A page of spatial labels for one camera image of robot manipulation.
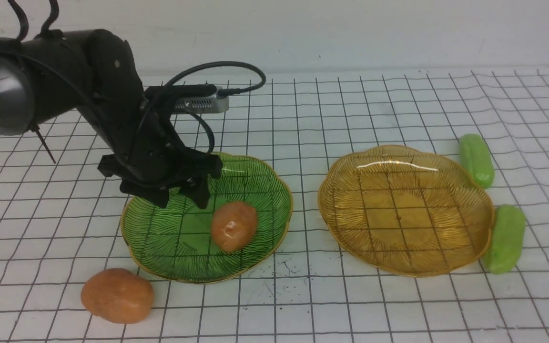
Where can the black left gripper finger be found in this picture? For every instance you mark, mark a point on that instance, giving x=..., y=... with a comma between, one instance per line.
x=158, y=197
x=197, y=190

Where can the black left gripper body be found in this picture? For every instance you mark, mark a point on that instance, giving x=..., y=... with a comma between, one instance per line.
x=158, y=160

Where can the brown potato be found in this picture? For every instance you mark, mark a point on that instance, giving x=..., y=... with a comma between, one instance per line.
x=234, y=225
x=118, y=296

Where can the green cucumber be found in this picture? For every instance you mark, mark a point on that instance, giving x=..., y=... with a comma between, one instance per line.
x=475, y=157
x=507, y=240

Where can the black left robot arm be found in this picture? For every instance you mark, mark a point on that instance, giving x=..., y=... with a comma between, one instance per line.
x=93, y=72

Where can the green transparent scalloped plate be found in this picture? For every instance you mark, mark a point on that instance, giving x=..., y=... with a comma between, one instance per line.
x=175, y=243

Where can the amber transparent scalloped plate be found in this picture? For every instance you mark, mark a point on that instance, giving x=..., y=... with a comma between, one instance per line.
x=405, y=211

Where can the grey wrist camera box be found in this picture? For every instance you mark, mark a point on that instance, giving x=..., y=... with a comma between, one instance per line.
x=199, y=98

